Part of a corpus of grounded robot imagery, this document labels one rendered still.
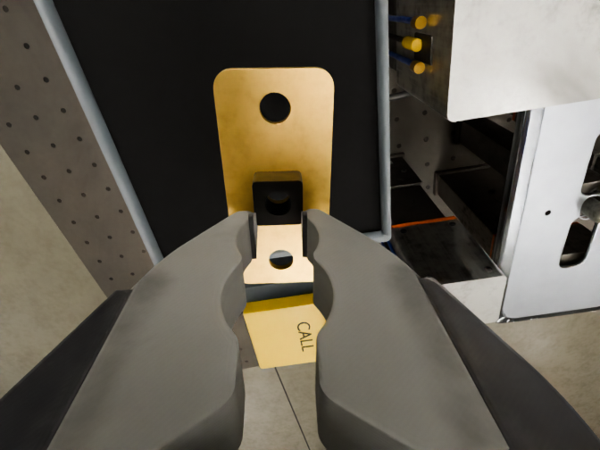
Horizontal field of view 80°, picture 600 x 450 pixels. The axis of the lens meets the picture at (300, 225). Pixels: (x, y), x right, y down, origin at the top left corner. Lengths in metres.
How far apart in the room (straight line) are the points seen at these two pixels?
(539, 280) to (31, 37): 0.80
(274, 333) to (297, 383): 2.09
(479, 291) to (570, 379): 2.59
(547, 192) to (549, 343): 2.17
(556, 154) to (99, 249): 0.79
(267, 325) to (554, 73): 0.24
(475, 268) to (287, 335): 0.24
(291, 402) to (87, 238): 1.89
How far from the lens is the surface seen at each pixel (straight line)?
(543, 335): 2.53
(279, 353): 0.28
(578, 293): 0.60
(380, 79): 0.18
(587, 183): 0.51
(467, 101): 0.26
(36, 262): 1.99
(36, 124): 0.78
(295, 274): 0.15
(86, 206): 0.81
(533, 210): 0.48
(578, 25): 0.28
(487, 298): 0.44
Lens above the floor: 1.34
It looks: 58 degrees down
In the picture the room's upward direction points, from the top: 174 degrees clockwise
